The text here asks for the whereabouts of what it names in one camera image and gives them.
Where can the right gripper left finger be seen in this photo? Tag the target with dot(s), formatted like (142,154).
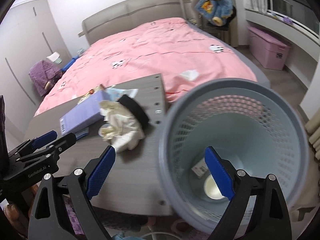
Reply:
(49,217)

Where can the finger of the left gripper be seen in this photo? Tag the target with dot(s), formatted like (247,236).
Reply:
(31,145)
(59,145)

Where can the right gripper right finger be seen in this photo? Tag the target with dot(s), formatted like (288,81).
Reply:
(270,217)

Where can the purple cardboard box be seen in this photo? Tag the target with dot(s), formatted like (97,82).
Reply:
(83,114)

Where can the cream cloth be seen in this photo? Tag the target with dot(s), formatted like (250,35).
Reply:
(121,129)

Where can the light blue wet wipes pack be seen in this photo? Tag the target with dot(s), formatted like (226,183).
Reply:
(115,93)

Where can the grey blue plastic trash basket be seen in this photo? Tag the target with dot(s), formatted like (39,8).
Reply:
(248,124)

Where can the person's left hand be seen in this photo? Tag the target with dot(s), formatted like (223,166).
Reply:
(14,217)

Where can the white paper cup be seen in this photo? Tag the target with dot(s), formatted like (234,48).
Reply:
(211,189)

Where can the purple garment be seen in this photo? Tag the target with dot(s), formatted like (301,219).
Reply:
(44,75)

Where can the blue item beside bed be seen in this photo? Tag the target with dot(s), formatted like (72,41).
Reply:
(69,64)

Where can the small white carton in basket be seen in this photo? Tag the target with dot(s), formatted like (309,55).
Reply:
(200,168)

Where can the white cap on nightstand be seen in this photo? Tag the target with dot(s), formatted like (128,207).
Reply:
(55,58)

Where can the pink panda print duvet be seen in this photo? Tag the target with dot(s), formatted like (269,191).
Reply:
(184,56)

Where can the pink plastic storage box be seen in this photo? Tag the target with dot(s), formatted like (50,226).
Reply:
(269,49)

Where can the grey upholstered bed headboard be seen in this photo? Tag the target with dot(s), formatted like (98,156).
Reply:
(128,15)

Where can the dark chair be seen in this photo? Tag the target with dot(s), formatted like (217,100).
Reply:
(223,32)

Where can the blue denim kids jacket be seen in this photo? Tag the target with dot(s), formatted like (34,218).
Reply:
(215,11)

